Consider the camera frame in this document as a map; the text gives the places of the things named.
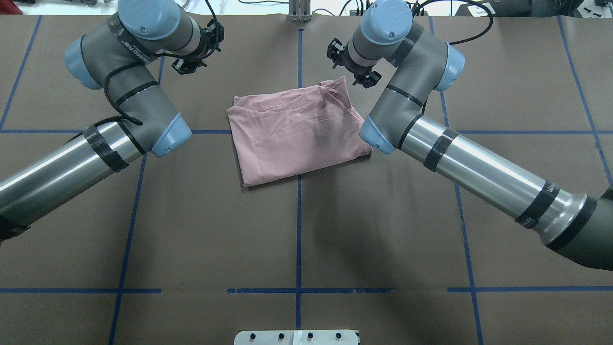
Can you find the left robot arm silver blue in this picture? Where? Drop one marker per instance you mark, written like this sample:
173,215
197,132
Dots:
114,58

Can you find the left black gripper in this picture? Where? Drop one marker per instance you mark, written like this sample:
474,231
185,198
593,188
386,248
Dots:
209,39

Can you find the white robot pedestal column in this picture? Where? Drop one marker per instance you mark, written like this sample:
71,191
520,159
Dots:
298,337

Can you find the pink Snoopy t-shirt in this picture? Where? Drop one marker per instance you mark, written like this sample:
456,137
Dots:
293,132

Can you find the black box with label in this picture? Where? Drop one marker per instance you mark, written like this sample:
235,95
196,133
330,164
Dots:
498,8

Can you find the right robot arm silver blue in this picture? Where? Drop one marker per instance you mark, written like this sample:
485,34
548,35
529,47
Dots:
575,226

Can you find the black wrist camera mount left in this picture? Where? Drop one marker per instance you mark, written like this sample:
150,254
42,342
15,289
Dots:
185,67

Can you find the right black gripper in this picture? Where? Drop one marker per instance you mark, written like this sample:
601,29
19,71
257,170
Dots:
343,53

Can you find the aluminium frame post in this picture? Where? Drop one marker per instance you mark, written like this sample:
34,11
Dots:
299,11

